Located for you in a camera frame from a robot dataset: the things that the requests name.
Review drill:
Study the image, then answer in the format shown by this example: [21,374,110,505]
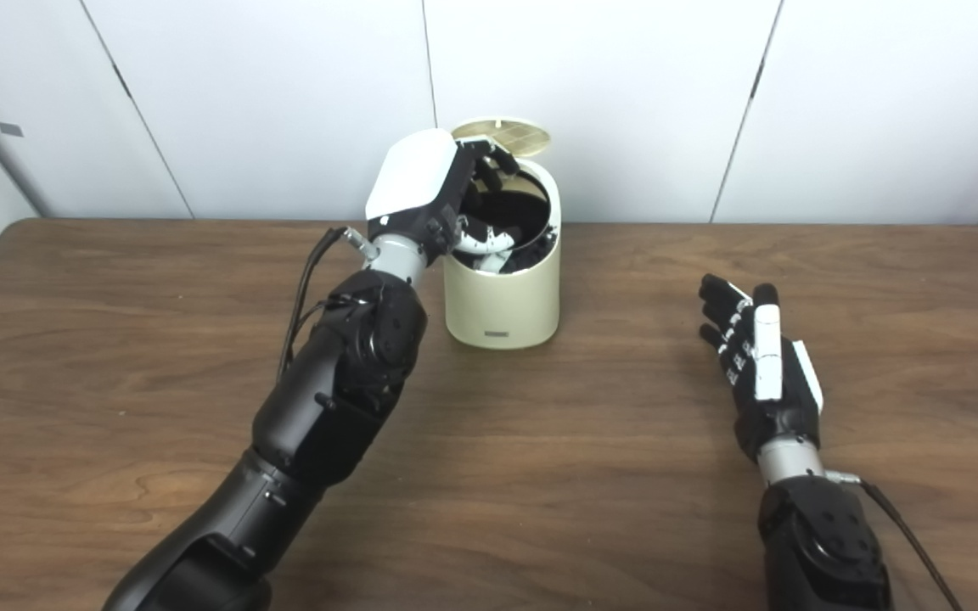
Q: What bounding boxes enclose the cream-colored bin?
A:
[443,158,561,350]

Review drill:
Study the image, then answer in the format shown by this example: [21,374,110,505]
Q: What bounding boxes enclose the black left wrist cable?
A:
[275,226,364,383]

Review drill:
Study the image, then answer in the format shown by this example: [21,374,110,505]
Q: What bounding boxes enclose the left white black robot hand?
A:
[365,129,524,266]

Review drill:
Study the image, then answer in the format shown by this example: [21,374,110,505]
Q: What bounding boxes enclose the cream round bin lid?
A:
[451,118,553,159]

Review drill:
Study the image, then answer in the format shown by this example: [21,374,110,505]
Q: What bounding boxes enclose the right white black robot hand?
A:
[698,273,824,463]

